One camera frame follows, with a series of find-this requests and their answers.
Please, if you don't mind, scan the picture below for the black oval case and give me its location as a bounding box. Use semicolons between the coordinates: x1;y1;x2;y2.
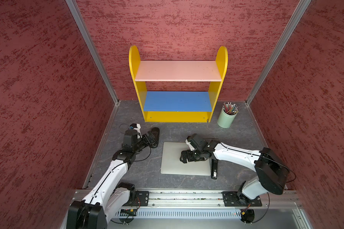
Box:
150;127;160;148

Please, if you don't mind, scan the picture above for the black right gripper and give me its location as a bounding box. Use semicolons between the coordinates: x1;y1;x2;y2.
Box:
179;147;204;164

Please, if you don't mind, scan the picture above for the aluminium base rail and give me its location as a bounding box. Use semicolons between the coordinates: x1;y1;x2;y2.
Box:
138;188;304;210

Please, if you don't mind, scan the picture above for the bundle of coloured pencils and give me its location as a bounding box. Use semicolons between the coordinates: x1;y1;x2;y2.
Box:
222;102;238;115

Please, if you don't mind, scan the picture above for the mint green pencil cup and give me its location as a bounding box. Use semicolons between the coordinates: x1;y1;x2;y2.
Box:
217;108;237;128

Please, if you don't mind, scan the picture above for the black stapler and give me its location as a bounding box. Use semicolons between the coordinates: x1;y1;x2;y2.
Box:
211;159;218;180

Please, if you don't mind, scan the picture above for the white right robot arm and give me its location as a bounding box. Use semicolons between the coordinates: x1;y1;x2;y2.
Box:
180;138;290;206

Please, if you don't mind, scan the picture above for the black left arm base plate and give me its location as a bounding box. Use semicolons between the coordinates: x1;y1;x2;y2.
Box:
124;190;150;207

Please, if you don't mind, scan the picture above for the aluminium corner post right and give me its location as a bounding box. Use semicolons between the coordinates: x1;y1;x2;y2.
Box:
245;0;311;106

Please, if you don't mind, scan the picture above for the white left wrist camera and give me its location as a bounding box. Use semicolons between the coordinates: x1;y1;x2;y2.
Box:
129;123;141;138

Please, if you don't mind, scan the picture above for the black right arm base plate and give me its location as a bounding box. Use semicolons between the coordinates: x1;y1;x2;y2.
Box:
222;191;262;207

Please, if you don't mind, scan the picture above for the silver laptop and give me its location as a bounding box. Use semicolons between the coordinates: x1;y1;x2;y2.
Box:
160;141;212;177

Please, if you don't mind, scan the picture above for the aluminium corner post left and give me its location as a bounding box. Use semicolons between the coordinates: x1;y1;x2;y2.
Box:
66;0;119;106

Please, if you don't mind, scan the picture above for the aluminium corner post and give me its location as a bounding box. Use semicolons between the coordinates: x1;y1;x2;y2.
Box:
66;0;119;106
245;0;311;106

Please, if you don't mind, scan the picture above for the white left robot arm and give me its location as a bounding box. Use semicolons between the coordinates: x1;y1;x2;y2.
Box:
66;131;159;229

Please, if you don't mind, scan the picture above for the yellow shelf with coloured boards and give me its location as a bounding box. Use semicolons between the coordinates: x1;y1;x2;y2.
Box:
129;45;228;123

